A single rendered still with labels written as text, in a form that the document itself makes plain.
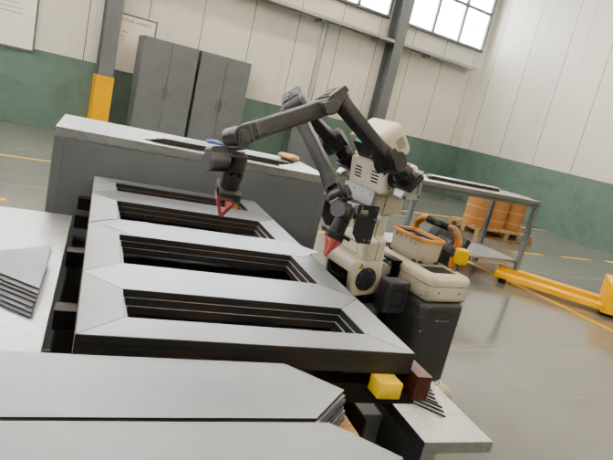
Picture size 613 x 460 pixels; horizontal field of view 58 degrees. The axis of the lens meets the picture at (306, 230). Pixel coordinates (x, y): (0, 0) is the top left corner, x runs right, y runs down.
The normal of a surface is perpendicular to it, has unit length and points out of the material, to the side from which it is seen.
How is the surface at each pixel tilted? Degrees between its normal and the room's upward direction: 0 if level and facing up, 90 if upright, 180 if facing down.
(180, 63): 90
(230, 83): 90
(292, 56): 90
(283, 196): 90
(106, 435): 0
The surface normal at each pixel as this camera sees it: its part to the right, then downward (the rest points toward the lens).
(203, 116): 0.47, 0.29
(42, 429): 0.22, -0.95
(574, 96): -0.85, -0.09
